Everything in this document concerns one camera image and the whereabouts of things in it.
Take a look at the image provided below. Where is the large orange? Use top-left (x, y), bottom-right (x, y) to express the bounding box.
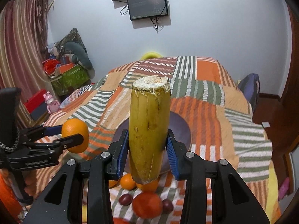
top-left (61, 118), bottom-right (90, 154)
top-left (132, 192), bottom-right (163, 219)

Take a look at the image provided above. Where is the long yellow-green cane piece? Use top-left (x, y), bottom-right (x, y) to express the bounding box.
top-left (128, 75), bottom-right (171, 185)

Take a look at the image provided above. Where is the red tomato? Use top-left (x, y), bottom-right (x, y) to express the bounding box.
top-left (113, 217), bottom-right (130, 224)

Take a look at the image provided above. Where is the red box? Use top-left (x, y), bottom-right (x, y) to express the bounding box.
top-left (24, 89), bottom-right (48, 121)

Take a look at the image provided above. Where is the pink toy figure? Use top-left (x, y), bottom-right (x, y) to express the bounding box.
top-left (43, 91), bottom-right (60, 114)

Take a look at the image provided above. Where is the small orange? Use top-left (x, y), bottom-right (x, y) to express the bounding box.
top-left (120, 173), bottom-right (136, 191)
top-left (136, 180), bottom-right (159, 193)

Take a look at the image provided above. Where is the dark purple plum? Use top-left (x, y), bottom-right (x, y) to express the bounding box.
top-left (119, 194), bottom-right (133, 206)

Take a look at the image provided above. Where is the green storage box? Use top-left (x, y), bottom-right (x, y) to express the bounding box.
top-left (50, 64), bottom-right (90, 96)

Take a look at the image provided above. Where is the small orange behind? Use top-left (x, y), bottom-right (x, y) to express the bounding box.
top-left (136, 180), bottom-right (159, 193)

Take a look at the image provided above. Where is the striped patchwork bedspread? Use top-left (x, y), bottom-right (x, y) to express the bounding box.
top-left (14, 56), bottom-right (282, 224)

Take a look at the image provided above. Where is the grey plush toy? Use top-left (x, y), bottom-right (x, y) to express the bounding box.
top-left (64, 41), bottom-right (93, 70)

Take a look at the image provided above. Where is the brown wooden door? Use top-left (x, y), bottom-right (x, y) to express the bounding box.
top-left (273, 9), bottom-right (298, 198)

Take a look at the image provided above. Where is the striped curtain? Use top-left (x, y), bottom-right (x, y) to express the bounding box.
top-left (1, 0), bottom-right (53, 127)

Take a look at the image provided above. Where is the blue purple pillow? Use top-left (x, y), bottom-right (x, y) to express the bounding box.
top-left (238, 73), bottom-right (260, 112)

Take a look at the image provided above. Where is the wall-mounted black monitor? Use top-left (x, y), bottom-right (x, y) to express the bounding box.
top-left (127, 0), bottom-right (169, 21)

